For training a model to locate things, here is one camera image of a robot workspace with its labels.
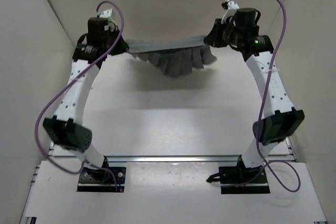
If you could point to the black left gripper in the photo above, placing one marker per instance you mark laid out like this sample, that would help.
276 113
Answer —
122 46

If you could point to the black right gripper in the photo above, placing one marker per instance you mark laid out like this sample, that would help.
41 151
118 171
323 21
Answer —
213 40

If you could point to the grey pleated skirt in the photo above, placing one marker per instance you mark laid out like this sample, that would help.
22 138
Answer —
174 58

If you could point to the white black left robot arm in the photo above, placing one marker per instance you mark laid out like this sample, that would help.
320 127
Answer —
65 127

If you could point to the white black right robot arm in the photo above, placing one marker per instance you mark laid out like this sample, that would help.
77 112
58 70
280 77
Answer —
280 118

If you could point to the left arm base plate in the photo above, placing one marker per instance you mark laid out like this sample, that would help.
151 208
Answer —
100 181

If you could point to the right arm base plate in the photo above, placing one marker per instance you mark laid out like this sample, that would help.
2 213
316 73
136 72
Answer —
234 182

